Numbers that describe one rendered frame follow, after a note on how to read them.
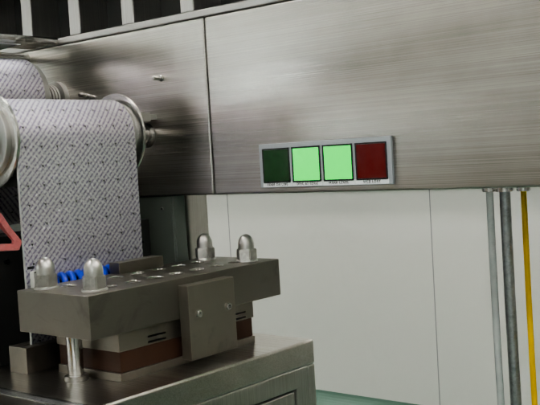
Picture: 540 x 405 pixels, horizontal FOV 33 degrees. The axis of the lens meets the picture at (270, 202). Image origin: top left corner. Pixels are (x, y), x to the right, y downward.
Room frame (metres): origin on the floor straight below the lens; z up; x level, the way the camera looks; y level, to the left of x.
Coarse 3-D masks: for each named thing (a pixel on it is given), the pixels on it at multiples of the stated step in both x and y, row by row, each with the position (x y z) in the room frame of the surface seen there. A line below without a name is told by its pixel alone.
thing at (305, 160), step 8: (296, 152) 1.43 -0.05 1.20; (304, 152) 1.42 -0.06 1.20; (312, 152) 1.41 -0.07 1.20; (296, 160) 1.43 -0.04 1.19; (304, 160) 1.42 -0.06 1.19; (312, 160) 1.41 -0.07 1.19; (296, 168) 1.43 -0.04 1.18; (304, 168) 1.42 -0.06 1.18; (312, 168) 1.41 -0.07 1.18; (296, 176) 1.43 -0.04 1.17; (304, 176) 1.42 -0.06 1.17; (312, 176) 1.41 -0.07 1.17
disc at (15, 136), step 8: (0, 96) 1.38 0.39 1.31; (0, 104) 1.38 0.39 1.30; (8, 104) 1.37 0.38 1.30; (8, 112) 1.37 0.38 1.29; (8, 120) 1.37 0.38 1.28; (16, 120) 1.36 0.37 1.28; (16, 128) 1.36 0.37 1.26; (16, 136) 1.36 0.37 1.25; (16, 144) 1.36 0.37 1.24; (16, 152) 1.36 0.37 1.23; (16, 160) 1.36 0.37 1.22; (8, 168) 1.38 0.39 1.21; (0, 176) 1.39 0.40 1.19; (8, 176) 1.38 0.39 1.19; (0, 184) 1.39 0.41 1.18
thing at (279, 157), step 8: (264, 152) 1.47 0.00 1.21; (272, 152) 1.46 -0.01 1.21; (280, 152) 1.45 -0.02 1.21; (264, 160) 1.47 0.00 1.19; (272, 160) 1.46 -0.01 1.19; (280, 160) 1.45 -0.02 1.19; (264, 168) 1.47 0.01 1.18; (272, 168) 1.46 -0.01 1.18; (280, 168) 1.45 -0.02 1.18; (264, 176) 1.47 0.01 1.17; (272, 176) 1.46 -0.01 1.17; (280, 176) 1.45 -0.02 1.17; (288, 176) 1.44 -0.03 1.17
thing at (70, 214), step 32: (32, 192) 1.39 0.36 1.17; (64, 192) 1.43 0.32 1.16; (96, 192) 1.48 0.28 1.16; (128, 192) 1.53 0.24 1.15; (32, 224) 1.38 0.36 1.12; (64, 224) 1.43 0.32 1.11; (96, 224) 1.48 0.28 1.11; (128, 224) 1.53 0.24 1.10; (32, 256) 1.38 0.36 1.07; (64, 256) 1.42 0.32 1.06; (96, 256) 1.47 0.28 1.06; (128, 256) 1.52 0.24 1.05
